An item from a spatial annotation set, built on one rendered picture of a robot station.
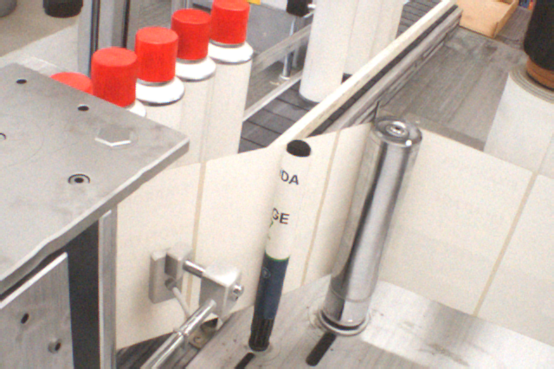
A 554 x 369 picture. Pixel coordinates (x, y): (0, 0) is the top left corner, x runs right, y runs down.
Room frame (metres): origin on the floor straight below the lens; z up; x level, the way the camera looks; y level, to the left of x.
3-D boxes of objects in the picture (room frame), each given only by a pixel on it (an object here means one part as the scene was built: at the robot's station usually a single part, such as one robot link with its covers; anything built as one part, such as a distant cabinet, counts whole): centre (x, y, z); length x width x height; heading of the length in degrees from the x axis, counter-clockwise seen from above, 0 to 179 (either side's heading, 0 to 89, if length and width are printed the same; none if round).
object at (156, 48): (0.49, 0.11, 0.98); 0.05 x 0.05 x 0.20
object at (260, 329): (0.40, -0.01, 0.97); 0.02 x 0.02 x 0.19
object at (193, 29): (0.54, 0.09, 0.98); 0.05 x 0.05 x 0.20
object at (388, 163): (0.45, -0.08, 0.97); 0.05 x 0.05 x 0.19
